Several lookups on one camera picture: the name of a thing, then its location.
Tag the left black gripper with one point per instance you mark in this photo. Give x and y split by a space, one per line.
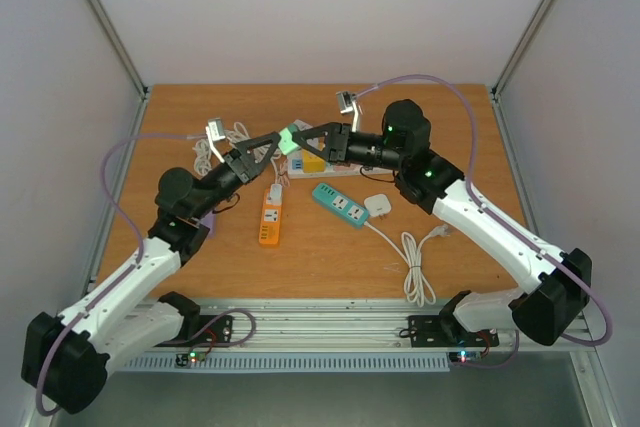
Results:
233 158

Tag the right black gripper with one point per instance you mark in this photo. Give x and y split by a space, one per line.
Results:
336 142

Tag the yellow cube socket adapter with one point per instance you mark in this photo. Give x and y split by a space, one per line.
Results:
312 163

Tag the green small plug adapter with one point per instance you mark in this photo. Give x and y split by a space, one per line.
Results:
287 144

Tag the small white usb charger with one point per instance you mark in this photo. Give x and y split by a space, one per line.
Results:
275 195

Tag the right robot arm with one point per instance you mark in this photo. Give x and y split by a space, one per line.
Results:
550 282

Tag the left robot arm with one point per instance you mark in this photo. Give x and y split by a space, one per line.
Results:
69 356

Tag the white round plug charger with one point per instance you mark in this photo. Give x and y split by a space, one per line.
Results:
378 205

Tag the white cube charger back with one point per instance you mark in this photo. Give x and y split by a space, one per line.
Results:
302 125

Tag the white long power strip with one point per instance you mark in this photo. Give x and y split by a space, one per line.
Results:
294 168

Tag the teal power strip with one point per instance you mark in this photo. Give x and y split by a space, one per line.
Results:
340 205

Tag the purple power strip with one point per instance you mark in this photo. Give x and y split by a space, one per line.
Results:
209 221

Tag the orange power strip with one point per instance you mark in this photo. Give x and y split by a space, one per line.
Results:
270 223

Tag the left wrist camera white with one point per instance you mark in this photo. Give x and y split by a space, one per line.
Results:
215 133

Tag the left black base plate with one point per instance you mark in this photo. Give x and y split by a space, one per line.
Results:
204 330

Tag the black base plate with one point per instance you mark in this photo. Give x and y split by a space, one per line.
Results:
204 330
426 331

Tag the aluminium rail frame front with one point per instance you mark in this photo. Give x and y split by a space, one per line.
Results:
262 325

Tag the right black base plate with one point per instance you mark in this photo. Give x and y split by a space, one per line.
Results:
426 331

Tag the grey slotted cable duct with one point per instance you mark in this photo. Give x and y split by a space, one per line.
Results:
271 363

